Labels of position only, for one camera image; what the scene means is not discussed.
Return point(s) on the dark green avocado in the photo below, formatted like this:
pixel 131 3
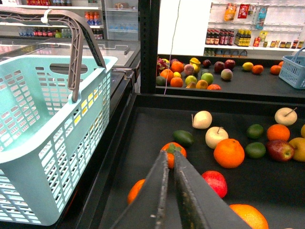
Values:
pixel 184 138

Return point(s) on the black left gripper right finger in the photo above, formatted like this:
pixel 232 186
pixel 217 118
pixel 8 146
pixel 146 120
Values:
pixel 199 205

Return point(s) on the grey basket handle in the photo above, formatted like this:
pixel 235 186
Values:
pixel 80 31

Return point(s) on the small blue basket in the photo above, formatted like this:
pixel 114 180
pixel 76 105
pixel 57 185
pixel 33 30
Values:
pixel 293 69

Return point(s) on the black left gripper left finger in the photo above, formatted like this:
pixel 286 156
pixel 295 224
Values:
pixel 147 211

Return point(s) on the black fruit display shelf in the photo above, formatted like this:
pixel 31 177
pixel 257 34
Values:
pixel 264 113

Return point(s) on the light blue plastic basket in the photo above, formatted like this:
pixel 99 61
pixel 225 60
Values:
pixel 46 139

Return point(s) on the white pear centre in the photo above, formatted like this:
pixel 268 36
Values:
pixel 214 135

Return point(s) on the large orange front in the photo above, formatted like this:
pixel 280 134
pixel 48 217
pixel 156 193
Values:
pixel 229 153

